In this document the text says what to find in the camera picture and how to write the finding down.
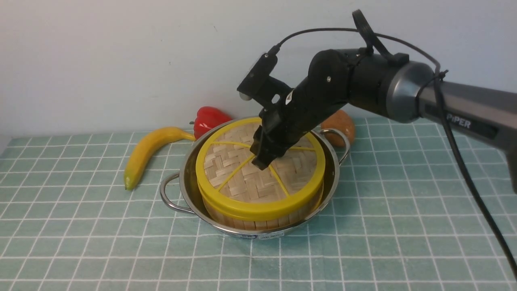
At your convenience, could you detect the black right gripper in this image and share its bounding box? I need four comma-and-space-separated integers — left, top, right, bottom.
250, 77, 348, 170

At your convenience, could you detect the woven bamboo steamer lid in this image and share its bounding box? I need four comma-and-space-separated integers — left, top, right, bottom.
195, 117, 326, 221

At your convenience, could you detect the bamboo steamer basket yellow rim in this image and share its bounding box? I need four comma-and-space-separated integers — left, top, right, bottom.
203, 183, 324, 231

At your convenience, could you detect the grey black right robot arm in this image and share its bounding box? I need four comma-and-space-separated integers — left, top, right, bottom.
237, 48, 517, 188

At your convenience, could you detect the stainless steel pot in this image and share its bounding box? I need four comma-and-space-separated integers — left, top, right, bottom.
160, 118, 351, 240

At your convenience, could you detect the red bell pepper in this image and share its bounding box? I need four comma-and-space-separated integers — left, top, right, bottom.
190, 106, 233, 139

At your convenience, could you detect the brown potato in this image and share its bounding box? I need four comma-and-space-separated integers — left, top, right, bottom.
321, 110, 356, 148

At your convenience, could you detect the yellow banana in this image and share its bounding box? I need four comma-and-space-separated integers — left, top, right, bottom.
123, 127, 196, 190

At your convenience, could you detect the green checkered tablecloth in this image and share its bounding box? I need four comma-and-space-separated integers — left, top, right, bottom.
0, 118, 516, 291

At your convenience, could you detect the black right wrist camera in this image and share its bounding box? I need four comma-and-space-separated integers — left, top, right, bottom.
237, 52, 292, 110

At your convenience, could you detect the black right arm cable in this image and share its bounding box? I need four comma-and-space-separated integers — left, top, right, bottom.
267, 9, 517, 279

